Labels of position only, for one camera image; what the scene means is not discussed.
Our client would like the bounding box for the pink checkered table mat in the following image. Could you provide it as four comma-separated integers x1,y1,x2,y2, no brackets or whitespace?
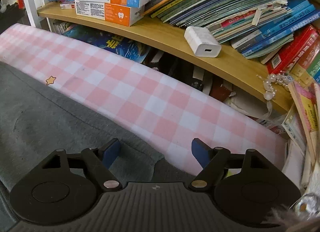
1,24,286,175

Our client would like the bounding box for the wooden bookshelf board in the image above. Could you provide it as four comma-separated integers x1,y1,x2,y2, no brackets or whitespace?
37,1,295,115

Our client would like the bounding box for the white USB charger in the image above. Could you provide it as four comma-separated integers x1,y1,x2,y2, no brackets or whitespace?
184,26,222,58

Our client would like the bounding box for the lower orange white box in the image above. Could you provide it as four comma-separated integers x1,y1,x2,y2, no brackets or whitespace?
75,0,145,26

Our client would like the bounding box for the row of leaning books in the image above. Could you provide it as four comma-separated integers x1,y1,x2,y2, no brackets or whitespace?
48,0,320,84

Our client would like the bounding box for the small red white box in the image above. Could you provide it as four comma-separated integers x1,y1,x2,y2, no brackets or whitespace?
60,0,75,10

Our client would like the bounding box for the pearl bead bracelet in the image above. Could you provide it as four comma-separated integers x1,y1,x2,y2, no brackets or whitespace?
257,71,293,102

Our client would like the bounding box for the white shelf post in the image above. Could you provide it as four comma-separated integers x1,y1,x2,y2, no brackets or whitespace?
23,0,42,29

